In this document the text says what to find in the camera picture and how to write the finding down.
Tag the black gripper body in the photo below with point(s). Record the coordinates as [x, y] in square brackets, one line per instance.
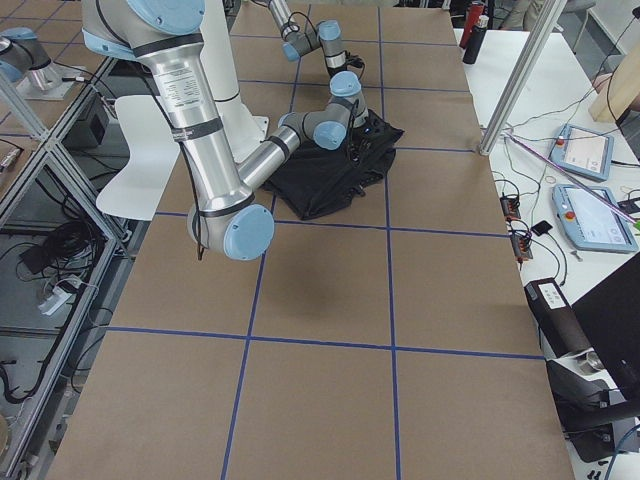
[335, 71]
[361, 135]

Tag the black printed t-shirt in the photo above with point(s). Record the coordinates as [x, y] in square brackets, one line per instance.
[315, 182]

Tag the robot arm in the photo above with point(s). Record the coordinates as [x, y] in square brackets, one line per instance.
[186, 47]
[301, 36]

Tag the black water bottle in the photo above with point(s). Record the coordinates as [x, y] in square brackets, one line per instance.
[475, 40]

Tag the red water bottle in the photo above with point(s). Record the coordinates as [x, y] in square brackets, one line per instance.
[474, 11]

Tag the far blue teach pendant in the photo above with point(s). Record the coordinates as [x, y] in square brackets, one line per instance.
[583, 152]

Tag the blue teach pendant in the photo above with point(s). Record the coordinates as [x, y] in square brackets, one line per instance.
[588, 224]
[583, 152]

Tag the brown paper table cover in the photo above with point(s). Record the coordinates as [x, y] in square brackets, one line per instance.
[391, 340]

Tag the white chair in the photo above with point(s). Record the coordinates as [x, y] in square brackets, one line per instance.
[135, 192]

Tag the near blue teach pendant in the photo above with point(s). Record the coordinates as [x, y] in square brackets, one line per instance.
[588, 224]

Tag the reacher grabber stick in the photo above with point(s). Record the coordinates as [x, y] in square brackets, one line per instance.
[575, 181]

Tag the black box device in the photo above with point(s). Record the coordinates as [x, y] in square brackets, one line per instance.
[555, 317]

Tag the black monitor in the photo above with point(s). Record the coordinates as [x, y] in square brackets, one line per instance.
[609, 316]

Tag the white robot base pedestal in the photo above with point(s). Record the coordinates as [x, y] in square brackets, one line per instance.
[244, 131]

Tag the aluminium frame post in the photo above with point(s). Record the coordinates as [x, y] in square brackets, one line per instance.
[527, 59]

